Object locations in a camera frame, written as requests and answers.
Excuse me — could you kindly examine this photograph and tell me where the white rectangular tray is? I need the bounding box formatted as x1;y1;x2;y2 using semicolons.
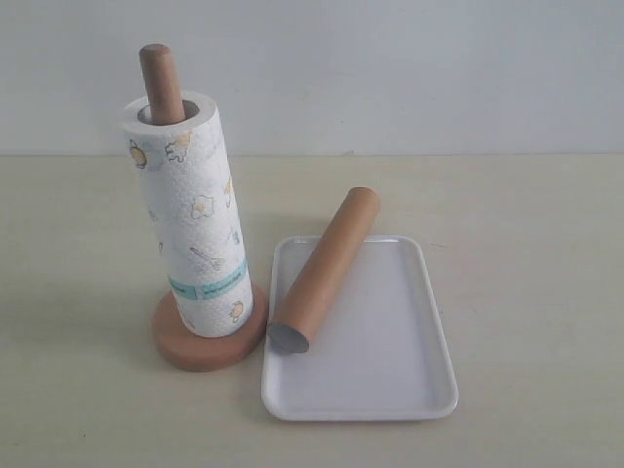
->
261;235;458;421

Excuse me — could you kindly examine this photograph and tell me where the printed white paper towel roll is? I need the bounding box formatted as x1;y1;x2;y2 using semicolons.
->
122;92;254;337

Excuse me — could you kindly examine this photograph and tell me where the brown cardboard tube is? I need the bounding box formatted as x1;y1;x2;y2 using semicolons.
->
267;186;381;354

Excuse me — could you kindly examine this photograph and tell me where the wooden paper towel holder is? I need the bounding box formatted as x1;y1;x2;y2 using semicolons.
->
139;44;268;371

